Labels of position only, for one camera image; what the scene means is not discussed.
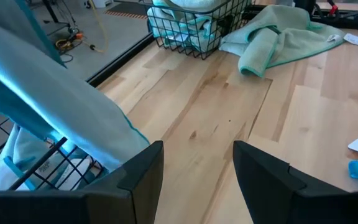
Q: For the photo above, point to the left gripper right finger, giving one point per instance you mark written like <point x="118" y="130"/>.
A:
<point x="275" y="196"/>

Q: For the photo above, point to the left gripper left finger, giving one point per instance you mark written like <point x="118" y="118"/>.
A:
<point x="135" y="193"/>

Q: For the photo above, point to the blue and green cloth pile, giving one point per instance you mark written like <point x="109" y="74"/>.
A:
<point x="291" y="40"/>

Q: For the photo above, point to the green microfiber towel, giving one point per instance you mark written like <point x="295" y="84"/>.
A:
<point x="197" y="4"/>
<point x="194" y="37"/>

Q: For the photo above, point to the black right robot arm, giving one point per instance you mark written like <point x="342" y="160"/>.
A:
<point x="304" y="3"/>

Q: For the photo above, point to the dark mat with striped edge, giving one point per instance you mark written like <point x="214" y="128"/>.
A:
<point x="129" y="9"/>

